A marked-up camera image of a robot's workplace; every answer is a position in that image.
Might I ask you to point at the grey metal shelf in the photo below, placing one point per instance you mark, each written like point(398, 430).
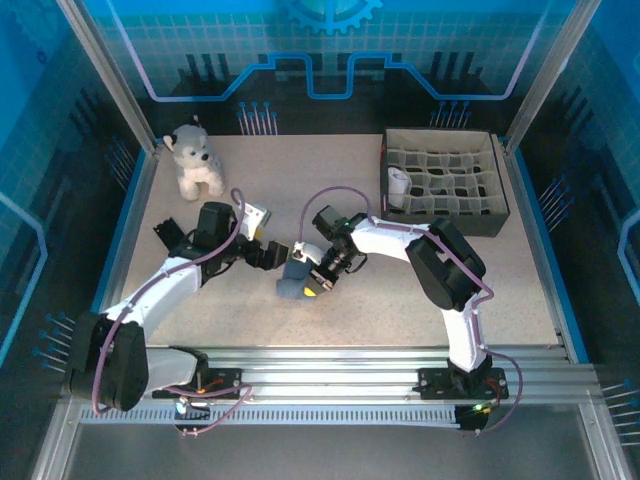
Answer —
point(320, 455)

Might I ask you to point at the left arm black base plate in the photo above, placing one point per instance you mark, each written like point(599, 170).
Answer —
point(225, 380)

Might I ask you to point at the long aluminium frame rail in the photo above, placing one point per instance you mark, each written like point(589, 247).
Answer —
point(325, 370)

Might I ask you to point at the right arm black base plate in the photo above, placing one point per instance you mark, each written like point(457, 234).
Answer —
point(435, 382)

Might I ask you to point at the blue orange striped sock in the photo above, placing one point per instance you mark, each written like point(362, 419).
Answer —
point(292, 280)

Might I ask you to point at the black sock organizer box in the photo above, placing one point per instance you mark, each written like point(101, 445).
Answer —
point(440, 225)

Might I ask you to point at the aluminium frame post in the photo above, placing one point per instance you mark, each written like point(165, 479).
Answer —
point(110, 85)
point(550, 75)

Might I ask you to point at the grey white plush husky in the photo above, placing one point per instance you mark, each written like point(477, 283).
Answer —
point(195, 160)

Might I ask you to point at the white sock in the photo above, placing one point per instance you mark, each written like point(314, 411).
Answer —
point(398, 181)

